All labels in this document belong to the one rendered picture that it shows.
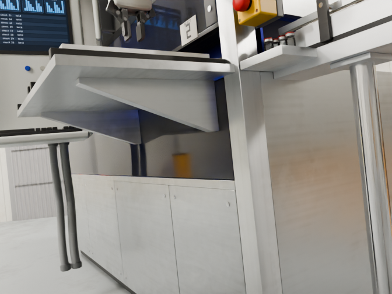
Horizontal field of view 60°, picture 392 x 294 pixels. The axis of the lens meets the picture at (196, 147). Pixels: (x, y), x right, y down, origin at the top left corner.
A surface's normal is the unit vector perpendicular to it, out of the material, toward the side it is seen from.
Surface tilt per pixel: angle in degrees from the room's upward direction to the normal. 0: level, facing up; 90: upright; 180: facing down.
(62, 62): 90
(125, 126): 90
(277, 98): 90
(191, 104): 90
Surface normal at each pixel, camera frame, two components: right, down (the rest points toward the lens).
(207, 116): 0.54, -0.06
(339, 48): -0.84, 0.08
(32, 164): 0.05, 0.00
